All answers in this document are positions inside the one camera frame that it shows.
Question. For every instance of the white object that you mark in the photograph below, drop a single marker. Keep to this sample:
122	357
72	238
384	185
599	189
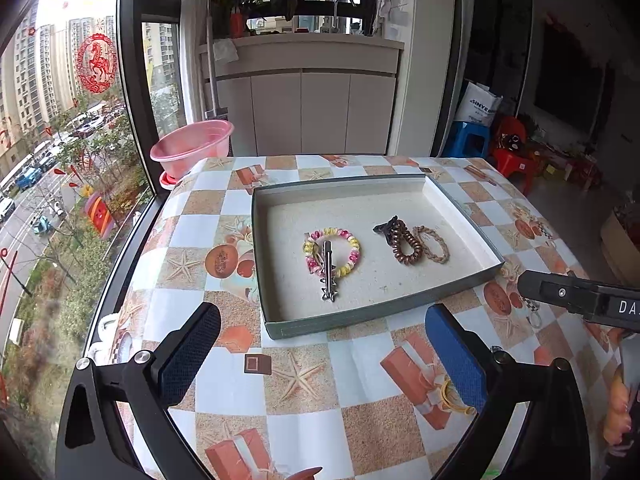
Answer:
106	332

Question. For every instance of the silver duckbill hair clip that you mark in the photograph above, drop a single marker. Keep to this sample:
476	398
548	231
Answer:
327	260

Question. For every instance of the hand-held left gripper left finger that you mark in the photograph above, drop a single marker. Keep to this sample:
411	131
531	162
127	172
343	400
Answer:
192	355

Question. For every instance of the pink plastic basin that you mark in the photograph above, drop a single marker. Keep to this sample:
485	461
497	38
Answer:
192	147

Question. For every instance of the white printed bag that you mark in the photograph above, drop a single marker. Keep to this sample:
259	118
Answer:
477	105

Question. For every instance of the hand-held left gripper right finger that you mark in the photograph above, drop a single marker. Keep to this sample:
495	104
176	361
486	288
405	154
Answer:
457	360

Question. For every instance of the red plastic stool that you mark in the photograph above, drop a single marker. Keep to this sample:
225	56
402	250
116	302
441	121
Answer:
512	160

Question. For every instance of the person's right hand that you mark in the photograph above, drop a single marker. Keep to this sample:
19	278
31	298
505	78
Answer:
616	410

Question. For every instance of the grey mop pole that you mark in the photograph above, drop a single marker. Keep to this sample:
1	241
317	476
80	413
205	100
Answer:
212	80

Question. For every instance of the small red basin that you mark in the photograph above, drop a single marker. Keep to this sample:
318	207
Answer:
167	181

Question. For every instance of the dark wall screen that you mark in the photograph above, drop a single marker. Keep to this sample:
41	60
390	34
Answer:
570	80

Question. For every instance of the blue plastic stool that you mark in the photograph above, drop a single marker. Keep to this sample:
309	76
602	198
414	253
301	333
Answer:
465	135

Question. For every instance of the red horse window sticker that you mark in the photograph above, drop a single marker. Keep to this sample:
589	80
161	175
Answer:
97	62

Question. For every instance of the white cloth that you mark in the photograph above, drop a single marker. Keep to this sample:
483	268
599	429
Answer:
225	51

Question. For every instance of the yellow flower potted plant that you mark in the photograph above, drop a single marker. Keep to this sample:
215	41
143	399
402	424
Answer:
240	5

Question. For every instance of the black claw hair clip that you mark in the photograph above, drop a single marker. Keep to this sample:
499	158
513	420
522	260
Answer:
384	227

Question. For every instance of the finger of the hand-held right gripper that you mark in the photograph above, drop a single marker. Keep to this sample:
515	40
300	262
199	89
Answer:
550	290

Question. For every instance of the white counter cabinet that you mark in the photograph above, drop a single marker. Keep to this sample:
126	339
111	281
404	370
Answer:
310	105

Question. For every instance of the shallow grey cardboard box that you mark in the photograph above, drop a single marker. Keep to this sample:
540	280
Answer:
380	280

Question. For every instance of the chrome faucet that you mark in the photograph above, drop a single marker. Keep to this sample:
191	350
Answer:
345	2

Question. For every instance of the red lantern window sticker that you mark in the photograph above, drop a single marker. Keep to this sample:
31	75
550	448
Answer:
98	215

